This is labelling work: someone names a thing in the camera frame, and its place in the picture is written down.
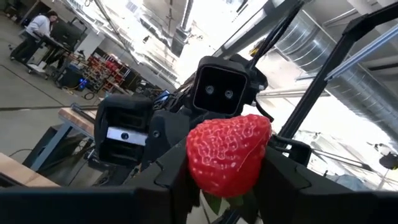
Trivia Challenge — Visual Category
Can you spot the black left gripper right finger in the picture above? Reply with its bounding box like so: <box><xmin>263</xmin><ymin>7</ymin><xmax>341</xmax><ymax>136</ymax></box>
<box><xmin>254</xmin><ymin>145</ymin><xmax>313</xmax><ymax>224</ymax></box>

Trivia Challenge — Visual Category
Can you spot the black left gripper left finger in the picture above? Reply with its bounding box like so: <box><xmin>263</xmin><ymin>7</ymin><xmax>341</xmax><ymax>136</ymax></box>
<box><xmin>123</xmin><ymin>138</ymin><xmax>200</xmax><ymax>224</ymax></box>

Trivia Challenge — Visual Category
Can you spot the red strawberry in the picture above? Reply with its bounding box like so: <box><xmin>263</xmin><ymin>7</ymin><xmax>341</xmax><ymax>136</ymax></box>
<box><xmin>185</xmin><ymin>113</ymin><xmax>273</xmax><ymax>218</ymax></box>

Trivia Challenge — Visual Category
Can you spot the red parts shelf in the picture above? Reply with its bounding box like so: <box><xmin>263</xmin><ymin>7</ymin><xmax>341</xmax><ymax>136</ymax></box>
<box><xmin>82</xmin><ymin>54</ymin><xmax>133</xmax><ymax>93</ymax></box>

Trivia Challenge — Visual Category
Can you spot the wooden background table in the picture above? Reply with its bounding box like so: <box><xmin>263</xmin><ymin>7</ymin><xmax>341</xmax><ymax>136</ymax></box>
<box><xmin>29</xmin><ymin>104</ymin><xmax>100</xmax><ymax>172</ymax></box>

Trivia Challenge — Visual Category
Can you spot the person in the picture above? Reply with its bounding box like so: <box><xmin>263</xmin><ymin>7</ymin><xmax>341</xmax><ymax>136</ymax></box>
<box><xmin>9</xmin><ymin>11</ymin><xmax>60</xmax><ymax>65</ymax></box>

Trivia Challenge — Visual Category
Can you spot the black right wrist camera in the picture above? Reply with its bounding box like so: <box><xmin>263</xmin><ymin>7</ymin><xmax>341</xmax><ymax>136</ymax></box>
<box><xmin>94</xmin><ymin>94</ymin><xmax>154</xmax><ymax>167</ymax></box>

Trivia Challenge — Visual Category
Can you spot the black rig upright post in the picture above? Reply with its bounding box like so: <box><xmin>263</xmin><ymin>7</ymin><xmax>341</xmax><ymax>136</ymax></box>
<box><xmin>277</xmin><ymin>1</ymin><xmax>398</xmax><ymax>140</ymax></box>

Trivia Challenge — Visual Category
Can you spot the silver ventilation duct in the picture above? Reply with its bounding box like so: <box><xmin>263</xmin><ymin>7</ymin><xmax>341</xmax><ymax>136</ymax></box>
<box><xmin>275</xmin><ymin>12</ymin><xmax>398</xmax><ymax>144</ymax></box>

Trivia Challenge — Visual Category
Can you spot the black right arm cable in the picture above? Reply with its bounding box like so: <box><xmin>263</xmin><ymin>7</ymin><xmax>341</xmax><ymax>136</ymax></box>
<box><xmin>247</xmin><ymin>0</ymin><xmax>308</xmax><ymax>71</ymax></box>

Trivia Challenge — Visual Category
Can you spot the silver overhead rail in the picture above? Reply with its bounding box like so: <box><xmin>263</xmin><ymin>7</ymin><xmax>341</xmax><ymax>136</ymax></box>
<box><xmin>324</xmin><ymin>24</ymin><xmax>398</xmax><ymax>82</ymax></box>

